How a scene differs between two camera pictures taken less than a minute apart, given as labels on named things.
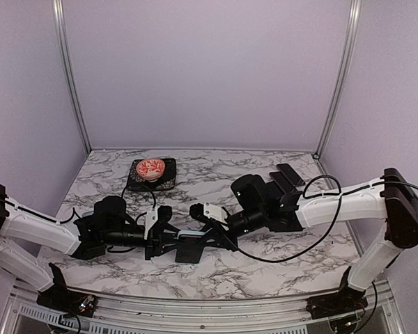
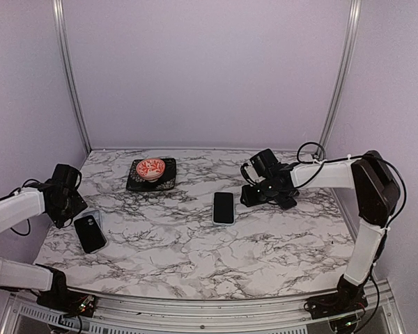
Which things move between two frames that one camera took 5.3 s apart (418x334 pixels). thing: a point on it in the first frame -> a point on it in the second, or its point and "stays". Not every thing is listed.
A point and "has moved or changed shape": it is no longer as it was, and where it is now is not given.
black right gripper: x=217 y=232 -> x=250 y=200
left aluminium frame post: x=58 y=15 stays
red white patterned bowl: x=150 y=169 stays
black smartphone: x=189 y=250 -> x=223 y=207
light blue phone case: x=184 y=233 has moved or changed shape
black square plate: x=137 y=182 stays
